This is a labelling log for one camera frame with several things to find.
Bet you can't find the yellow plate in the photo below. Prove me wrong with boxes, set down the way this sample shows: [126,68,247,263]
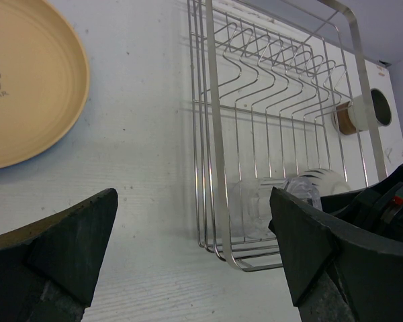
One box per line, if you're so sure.
[0,1,90,168]

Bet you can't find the wire dish rack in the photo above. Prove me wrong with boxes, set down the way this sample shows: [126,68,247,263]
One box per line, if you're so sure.
[187,1,388,272]

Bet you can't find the clear glass cup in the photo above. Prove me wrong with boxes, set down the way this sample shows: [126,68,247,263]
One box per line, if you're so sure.
[228,177,322,239]

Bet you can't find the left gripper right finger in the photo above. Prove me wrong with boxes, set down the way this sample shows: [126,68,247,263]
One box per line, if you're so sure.
[273,199,403,321]

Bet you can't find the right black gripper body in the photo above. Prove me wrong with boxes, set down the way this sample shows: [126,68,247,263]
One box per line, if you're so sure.
[321,163,403,228]

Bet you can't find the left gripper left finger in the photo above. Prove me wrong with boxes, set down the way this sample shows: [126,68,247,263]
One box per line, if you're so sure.
[0,188,118,321]

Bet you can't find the white brown mug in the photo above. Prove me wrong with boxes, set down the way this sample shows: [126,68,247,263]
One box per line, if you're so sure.
[331,89,392,136]

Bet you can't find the white blue striped bowl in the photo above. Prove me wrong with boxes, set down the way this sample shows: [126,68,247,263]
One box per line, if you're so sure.
[299,168,351,197]

